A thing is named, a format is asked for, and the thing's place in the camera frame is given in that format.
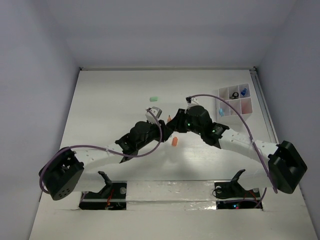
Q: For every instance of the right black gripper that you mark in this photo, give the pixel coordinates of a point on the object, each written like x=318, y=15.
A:
x=176, y=124

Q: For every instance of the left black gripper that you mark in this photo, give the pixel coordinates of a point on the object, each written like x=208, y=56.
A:
x=165, y=131

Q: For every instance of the green eraser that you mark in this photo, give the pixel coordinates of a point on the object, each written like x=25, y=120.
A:
x=153, y=99

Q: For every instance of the black scissors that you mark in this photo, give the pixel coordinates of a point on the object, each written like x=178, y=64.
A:
x=235, y=95

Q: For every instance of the blue cap glue pen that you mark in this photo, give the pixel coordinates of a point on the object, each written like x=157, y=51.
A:
x=244, y=92

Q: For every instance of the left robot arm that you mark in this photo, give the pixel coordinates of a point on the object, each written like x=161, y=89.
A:
x=76, y=168

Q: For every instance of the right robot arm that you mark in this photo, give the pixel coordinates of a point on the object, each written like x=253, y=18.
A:
x=284, y=165

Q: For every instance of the orange eraser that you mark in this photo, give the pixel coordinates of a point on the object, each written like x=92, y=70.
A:
x=174, y=142

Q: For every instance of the white compartment organizer box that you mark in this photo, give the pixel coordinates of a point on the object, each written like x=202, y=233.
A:
x=243, y=105

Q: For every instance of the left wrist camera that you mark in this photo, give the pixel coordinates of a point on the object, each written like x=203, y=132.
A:
x=153, y=114

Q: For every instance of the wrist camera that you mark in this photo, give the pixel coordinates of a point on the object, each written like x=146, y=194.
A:
x=191, y=102
x=153, y=114

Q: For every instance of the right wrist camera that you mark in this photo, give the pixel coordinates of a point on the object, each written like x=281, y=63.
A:
x=191, y=102

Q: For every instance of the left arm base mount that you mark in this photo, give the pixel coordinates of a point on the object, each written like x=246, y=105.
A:
x=111, y=197

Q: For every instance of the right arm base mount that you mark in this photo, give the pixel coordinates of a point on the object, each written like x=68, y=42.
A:
x=230, y=195

